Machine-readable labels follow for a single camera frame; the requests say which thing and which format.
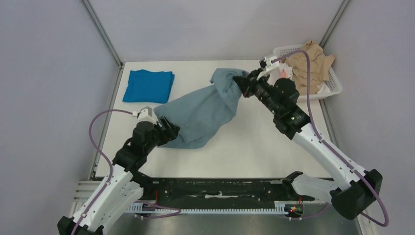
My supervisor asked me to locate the grey-blue t-shirt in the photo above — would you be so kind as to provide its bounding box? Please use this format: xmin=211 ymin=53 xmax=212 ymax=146
xmin=154 ymin=68 xmax=249 ymax=149

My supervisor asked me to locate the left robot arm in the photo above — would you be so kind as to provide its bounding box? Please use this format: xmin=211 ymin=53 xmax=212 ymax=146
xmin=57 ymin=114 xmax=180 ymax=235

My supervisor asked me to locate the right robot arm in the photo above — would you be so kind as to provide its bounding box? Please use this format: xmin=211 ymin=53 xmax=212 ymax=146
xmin=233 ymin=76 xmax=383 ymax=220

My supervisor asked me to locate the pink and white garment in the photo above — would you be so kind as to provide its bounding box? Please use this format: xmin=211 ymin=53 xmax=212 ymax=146
xmin=278 ymin=63 xmax=293 ymax=80

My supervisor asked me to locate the folded bright blue t-shirt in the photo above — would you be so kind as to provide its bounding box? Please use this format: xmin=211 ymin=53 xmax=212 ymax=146
xmin=122 ymin=70 xmax=175 ymax=104

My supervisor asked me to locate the beige t-shirt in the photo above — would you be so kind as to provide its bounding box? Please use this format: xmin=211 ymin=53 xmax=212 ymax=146
xmin=279 ymin=40 xmax=336 ymax=96

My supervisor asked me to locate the white plastic laundry basket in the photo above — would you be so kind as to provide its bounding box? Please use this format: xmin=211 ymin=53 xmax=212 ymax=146
xmin=273 ymin=41 xmax=342 ymax=101

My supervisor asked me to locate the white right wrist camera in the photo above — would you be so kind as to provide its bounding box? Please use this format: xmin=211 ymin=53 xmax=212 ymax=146
xmin=256 ymin=56 xmax=280 ymax=80

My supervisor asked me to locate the aluminium frame rail right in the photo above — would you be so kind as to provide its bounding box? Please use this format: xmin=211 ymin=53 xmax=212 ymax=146
xmin=319 ymin=0 xmax=351 ymax=48

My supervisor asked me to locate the aluminium frame rail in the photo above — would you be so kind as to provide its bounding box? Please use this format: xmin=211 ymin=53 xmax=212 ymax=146
xmin=319 ymin=0 xmax=351 ymax=48
xmin=80 ymin=0 xmax=123 ymax=68

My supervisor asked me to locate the white slotted cable duct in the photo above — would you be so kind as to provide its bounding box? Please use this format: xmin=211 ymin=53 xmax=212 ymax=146
xmin=126 ymin=202 xmax=302 ymax=217

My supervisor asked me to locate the aluminium frame rail left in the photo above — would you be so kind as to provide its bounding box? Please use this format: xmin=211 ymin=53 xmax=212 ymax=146
xmin=80 ymin=0 xmax=123 ymax=68

